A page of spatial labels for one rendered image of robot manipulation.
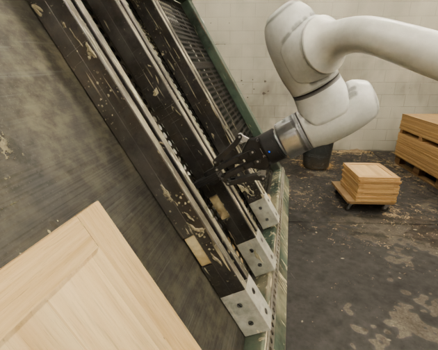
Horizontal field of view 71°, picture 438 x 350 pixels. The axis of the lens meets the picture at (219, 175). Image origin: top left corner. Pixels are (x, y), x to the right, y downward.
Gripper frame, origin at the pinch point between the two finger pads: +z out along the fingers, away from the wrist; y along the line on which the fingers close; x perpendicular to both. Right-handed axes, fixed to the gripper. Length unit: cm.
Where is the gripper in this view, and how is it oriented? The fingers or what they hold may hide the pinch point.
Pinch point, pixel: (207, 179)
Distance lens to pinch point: 77.7
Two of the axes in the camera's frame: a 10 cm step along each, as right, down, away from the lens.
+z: -8.4, 4.2, 3.5
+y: -5.0, -8.4, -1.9
